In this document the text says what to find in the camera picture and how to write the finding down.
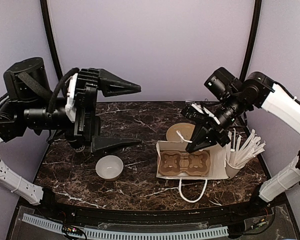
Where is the white slotted cable duct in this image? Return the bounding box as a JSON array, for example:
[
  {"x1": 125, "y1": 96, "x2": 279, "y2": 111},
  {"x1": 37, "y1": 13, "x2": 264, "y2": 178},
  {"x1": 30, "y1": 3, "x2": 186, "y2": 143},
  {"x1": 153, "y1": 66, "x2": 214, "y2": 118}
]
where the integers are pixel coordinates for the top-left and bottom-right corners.
[{"x1": 21, "y1": 213, "x2": 229, "y2": 238}]

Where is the black frame post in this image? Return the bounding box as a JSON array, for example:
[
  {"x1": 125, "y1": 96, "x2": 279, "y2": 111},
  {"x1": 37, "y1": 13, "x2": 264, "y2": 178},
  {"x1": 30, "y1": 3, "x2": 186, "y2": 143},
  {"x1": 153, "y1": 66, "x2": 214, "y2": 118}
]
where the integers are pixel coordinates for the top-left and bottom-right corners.
[
  {"x1": 239, "y1": 0, "x2": 262, "y2": 82},
  {"x1": 39, "y1": 0, "x2": 63, "y2": 80}
]

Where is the small green circuit board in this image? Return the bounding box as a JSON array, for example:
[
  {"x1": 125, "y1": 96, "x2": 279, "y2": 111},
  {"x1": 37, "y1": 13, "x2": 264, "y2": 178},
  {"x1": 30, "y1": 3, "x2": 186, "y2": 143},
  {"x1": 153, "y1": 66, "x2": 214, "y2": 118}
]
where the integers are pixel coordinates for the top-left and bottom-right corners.
[{"x1": 61, "y1": 224, "x2": 83, "y2": 236}]

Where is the white wrapped straw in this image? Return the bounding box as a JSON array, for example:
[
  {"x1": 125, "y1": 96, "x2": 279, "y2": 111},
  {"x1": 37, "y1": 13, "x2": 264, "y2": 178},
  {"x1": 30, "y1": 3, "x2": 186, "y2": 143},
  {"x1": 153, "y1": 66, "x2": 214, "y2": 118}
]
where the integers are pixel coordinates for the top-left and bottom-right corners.
[
  {"x1": 234, "y1": 129, "x2": 256, "y2": 167},
  {"x1": 239, "y1": 136, "x2": 266, "y2": 168},
  {"x1": 233, "y1": 135, "x2": 242, "y2": 167},
  {"x1": 229, "y1": 128, "x2": 237, "y2": 167},
  {"x1": 226, "y1": 142, "x2": 231, "y2": 163}
]

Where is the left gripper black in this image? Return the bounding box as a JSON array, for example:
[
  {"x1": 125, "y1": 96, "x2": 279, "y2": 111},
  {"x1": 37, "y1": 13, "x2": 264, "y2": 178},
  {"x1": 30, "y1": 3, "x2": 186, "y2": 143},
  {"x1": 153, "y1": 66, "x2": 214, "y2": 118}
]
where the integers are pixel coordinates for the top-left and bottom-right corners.
[{"x1": 22, "y1": 66, "x2": 145, "y2": 157}]

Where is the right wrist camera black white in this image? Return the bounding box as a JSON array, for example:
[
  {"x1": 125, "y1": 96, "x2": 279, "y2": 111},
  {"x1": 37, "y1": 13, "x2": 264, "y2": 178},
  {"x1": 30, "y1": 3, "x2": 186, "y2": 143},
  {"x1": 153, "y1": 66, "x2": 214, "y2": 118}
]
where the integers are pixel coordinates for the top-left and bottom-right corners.
[{"x1": 181, "y1": 101, "x2": 221, "y2": 125}]

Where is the white paper cup holder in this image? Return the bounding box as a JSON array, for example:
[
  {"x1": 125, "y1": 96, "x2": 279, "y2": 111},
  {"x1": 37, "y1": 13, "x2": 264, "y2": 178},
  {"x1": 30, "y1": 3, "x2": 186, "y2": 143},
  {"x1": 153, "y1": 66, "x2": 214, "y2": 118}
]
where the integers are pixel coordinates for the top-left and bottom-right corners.
[{"x1": 225, "y1": 162, "x2": 241, "y2": 180}]

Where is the white ceramic bowl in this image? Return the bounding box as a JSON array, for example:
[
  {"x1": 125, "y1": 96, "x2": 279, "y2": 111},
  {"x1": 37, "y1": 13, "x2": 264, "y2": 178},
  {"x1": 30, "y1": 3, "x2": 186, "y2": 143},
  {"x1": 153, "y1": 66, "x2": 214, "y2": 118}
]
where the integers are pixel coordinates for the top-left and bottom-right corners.
[{"x1": 95, "y1": 155, "x2": 124, "y2": 182}]

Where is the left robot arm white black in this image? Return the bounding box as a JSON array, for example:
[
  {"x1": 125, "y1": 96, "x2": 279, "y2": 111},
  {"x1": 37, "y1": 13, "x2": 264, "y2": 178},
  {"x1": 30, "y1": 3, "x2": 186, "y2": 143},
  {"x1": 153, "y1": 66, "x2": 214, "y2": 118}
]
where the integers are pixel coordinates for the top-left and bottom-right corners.
[{"x1": 0, "y1": 57, "x2": 141, "y2": 218}]

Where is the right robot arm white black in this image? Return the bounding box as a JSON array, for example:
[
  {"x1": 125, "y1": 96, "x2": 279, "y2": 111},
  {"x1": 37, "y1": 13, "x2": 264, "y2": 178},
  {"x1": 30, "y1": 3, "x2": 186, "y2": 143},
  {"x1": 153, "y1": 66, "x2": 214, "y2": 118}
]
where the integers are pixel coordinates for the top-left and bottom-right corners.
[{"x1": 181, "y1": 67, "x2": 300, "y2": 217}]

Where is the left black frame post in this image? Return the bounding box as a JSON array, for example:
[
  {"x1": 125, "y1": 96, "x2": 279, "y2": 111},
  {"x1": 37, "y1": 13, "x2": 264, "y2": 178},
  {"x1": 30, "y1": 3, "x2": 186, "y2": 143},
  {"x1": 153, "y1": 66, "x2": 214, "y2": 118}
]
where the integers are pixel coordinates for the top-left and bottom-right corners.
[{"x1": 39, "y1": 0, "x2": 63, "y2": 80}]

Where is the black front rail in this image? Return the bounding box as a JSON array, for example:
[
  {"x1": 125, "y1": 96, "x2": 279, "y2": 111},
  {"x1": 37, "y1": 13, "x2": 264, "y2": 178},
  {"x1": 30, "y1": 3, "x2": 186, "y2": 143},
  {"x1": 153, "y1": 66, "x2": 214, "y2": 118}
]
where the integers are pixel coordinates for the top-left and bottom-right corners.
[{"x1": 19, "y1": 193, "x2": 288, "y2": 228}]

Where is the right black frame post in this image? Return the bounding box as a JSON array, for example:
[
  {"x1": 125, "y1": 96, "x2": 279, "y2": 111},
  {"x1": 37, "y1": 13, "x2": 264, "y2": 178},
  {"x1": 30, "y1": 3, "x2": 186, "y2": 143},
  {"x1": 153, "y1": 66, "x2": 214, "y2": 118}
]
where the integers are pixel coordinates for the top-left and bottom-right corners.
[{"x1": 239, "y1": 0, "x2": 262, "y2": 82}]

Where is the black paper coffee cup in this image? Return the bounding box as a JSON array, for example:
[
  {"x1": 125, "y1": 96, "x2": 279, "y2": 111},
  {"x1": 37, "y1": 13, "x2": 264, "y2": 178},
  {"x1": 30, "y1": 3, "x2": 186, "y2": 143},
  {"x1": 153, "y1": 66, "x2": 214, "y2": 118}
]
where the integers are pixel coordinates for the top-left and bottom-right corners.
[{"x1": 68, "y1": 140, "x2": 86, "y2": 153}]

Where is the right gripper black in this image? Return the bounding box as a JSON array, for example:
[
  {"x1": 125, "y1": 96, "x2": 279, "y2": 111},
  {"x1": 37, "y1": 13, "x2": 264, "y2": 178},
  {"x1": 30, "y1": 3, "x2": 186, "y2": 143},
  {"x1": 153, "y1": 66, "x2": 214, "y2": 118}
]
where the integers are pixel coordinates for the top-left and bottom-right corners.
[{"x1": 186, "y1": 90, "x2": 247, "y2": 152}]

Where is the brown paper bag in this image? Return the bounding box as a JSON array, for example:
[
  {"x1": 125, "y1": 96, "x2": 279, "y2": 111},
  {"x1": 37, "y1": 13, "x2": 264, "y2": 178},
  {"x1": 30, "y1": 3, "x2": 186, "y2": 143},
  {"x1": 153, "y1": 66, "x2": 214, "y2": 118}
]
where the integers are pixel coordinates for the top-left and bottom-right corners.
[{"x1": 155, "y1": 131, "x2": 229, "y2": 203}]

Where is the beige round plate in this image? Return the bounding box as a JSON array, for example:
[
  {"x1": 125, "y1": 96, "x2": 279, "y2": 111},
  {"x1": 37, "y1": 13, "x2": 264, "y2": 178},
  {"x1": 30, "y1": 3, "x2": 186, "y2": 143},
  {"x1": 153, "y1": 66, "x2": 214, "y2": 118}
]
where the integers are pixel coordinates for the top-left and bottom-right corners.
[{"x1": 166, "y1": 122, "x2": 195, "y2": 142}]

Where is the brown cardboard cup carrier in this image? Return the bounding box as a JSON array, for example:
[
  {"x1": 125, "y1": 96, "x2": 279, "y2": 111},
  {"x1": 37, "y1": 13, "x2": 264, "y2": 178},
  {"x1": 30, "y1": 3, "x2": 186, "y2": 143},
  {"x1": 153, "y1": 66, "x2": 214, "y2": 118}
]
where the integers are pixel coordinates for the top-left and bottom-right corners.
[{"x1": 158, "y1": 150, "x2": 211, "y2": 177}]

